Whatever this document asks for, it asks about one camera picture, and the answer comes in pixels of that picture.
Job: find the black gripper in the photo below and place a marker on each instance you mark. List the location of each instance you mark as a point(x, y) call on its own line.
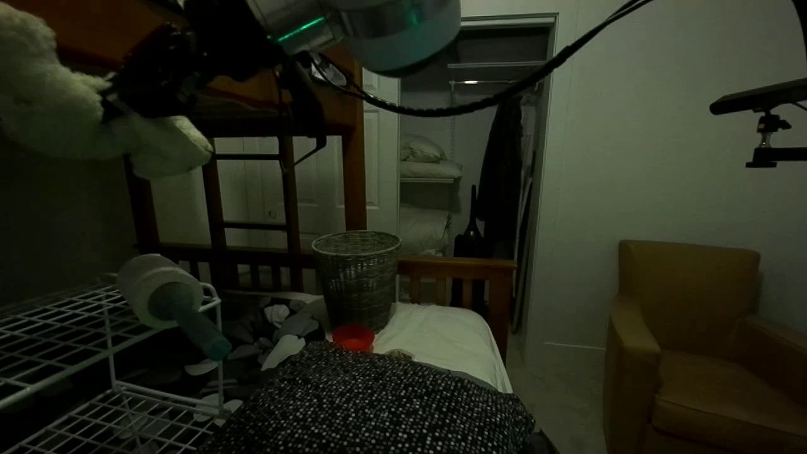
point(206, 38)

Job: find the grey patterned crumpled cloth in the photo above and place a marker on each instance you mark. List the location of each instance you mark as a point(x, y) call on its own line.
point(256, 323)

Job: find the white bed sheet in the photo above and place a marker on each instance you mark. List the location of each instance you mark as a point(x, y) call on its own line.
point(449, 338)

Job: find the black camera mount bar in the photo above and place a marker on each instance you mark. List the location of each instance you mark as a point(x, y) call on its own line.
point(764, 103)

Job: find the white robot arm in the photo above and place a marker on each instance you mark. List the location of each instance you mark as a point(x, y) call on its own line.
point(385, 36)

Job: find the mustard yellow armchair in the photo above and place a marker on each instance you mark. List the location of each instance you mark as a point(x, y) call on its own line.
point(690, 362)

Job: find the white closet door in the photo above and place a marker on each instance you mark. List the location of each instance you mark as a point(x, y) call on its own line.
point(381, 137)

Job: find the white wire shelf rack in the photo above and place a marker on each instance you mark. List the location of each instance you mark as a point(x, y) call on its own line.
point(63, 388)

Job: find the lint roller with teal handle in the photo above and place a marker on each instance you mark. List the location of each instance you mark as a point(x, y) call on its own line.
point(163, 297)

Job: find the black white speckled blanket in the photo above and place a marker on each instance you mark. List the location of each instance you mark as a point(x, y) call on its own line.
point(338, 403)

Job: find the small red cup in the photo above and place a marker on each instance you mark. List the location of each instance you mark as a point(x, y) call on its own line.
point(357, 338)

